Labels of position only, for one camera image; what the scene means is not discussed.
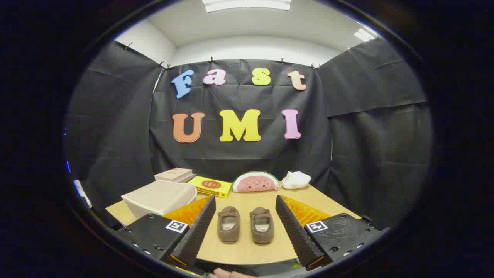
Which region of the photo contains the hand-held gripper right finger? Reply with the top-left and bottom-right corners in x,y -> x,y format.
275,195 -> 382,271

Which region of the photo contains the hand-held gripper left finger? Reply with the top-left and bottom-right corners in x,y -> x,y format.
114,195 -> 217,267

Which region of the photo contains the brown shoe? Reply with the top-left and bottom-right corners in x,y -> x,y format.
250,207 -> 275,244
217,206 -> 240,243

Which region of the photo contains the cream fabric storage box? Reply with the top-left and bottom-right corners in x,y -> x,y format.
121,180 -> 198,219

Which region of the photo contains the white plush toy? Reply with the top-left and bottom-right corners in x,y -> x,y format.
281,171 -> 311,190

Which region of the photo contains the yellow book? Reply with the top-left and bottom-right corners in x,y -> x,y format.
188,176 -> 233,198

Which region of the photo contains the watermelon slice plush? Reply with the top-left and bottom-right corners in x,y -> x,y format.
232,171 -> 280,193

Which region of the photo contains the black backdrop cloth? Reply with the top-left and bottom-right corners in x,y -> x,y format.
66,39 -> 433,232

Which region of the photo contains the small ceiling light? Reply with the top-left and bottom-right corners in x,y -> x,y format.
354,28 -> 376,42

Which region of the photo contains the long ceiling light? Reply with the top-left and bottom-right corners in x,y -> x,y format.
202,0 -> 292,13

